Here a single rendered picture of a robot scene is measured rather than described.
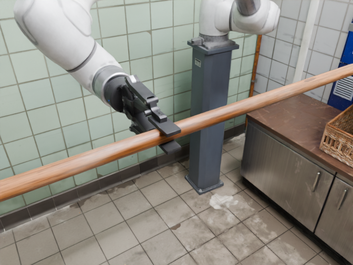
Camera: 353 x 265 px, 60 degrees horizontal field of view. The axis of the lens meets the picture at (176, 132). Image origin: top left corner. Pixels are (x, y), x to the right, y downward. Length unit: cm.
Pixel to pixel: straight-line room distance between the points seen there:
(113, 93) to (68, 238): 143
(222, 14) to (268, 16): 22
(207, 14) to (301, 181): 100
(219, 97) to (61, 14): 122
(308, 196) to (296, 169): 16
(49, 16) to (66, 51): 8
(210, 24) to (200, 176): 98
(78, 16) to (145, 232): 145
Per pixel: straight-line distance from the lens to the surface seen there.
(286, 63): 236
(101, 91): 72
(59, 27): 71
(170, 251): 185
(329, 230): 186
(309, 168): 175
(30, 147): 191
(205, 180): 210
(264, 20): 155
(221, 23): 162
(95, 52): 76
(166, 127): 54
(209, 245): 189
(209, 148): 194
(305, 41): 222
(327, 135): 166
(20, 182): 50
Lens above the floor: 150
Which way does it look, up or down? 33 degrees down
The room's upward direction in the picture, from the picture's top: straight up
